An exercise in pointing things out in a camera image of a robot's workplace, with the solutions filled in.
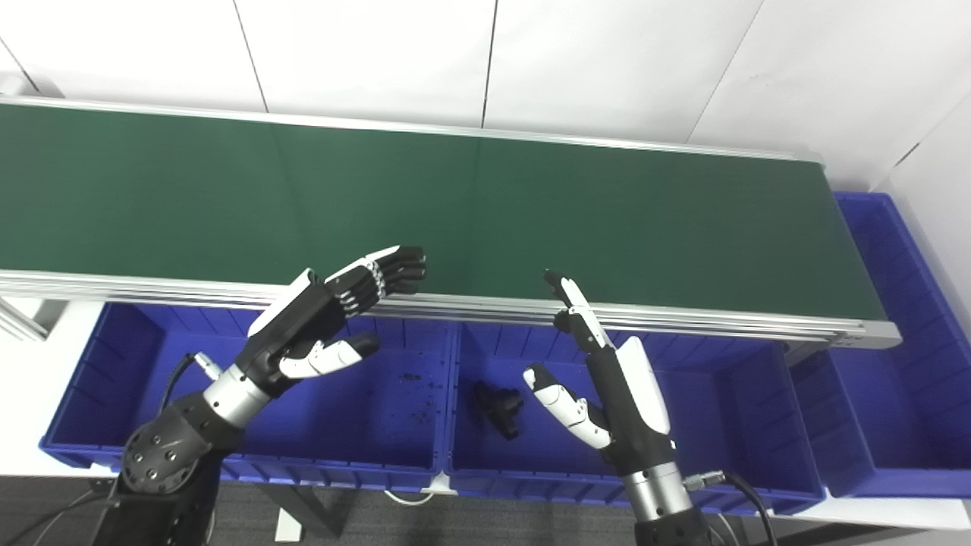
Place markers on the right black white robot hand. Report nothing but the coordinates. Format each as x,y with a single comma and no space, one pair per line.
630,409

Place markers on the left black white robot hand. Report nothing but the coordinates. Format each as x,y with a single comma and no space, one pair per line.
296,334

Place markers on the black flanged metal part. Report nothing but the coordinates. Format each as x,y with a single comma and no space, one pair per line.
501,409

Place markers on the blue plastic bin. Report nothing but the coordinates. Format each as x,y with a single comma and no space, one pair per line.
379,432
903,394
728,432

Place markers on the green conveyor belt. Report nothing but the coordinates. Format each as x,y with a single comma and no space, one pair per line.
455,307
531,205

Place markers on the aluminium conveyor support leg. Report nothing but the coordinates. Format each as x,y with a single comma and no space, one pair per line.
15,322

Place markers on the grey conveyor motor housing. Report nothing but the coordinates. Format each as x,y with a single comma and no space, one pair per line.
19,83

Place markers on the table leg with white foot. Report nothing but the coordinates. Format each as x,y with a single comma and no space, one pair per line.
288,527

